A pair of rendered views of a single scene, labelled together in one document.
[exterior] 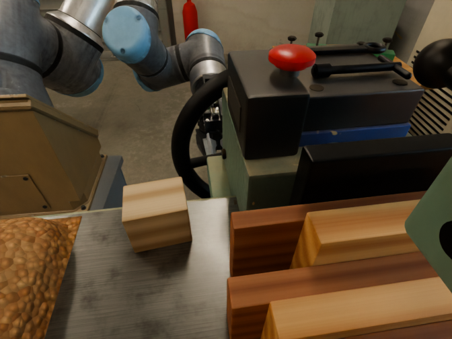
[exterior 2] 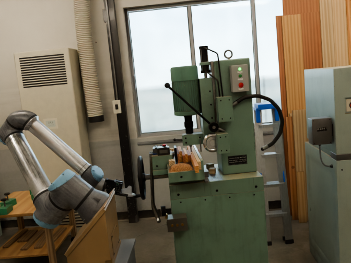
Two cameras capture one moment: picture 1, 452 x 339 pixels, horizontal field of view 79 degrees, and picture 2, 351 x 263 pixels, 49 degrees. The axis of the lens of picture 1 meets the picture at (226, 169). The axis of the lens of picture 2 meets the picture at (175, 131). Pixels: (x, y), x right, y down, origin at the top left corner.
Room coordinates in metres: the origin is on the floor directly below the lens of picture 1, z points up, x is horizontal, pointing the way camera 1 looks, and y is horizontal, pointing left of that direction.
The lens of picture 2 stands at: (-0.17, 2.37, 1.45)
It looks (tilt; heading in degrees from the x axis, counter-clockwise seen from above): 8 degrees down; 276
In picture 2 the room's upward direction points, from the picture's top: 5 degrees counter-clockwise
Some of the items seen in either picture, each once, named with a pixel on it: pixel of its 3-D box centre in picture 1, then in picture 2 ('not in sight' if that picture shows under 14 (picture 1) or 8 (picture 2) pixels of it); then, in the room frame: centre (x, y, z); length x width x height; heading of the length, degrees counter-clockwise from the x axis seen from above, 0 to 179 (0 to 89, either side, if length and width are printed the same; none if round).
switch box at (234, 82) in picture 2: not in sight; (239, 78); (-0.32, -0.01, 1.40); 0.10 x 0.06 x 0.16; 8
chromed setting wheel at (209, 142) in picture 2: not in sight; (212, 142); (-0.13, 0.00, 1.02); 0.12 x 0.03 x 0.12; 8
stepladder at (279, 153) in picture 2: not in sight; (271, 172); (-0.58, -0.82, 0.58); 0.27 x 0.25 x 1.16; 95
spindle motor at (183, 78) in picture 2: not in sight; (185, 90); (0.02, -0.11, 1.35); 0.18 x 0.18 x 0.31
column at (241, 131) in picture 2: not in sight; (232, 115); (-0.27, -0.15, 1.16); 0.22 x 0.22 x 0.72; 8
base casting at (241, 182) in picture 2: not in sight; (212, 178); (-0.10, -0.12, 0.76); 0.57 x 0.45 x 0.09; 8
